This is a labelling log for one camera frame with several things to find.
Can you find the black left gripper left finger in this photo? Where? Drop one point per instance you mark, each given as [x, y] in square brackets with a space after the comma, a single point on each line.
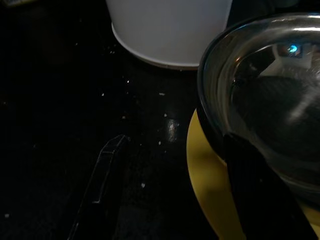
[100, 180]

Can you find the white and blue kitchen appliance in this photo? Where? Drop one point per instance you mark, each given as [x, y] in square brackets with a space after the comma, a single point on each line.
[170, 30]

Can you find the stainless steel bowl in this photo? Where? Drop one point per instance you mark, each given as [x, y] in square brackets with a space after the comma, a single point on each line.
[270, 105]

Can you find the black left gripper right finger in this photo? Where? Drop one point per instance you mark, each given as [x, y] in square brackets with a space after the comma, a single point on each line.
[260, 195]

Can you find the yellow plate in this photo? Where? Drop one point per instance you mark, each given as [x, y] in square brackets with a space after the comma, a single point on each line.
[207, 180]

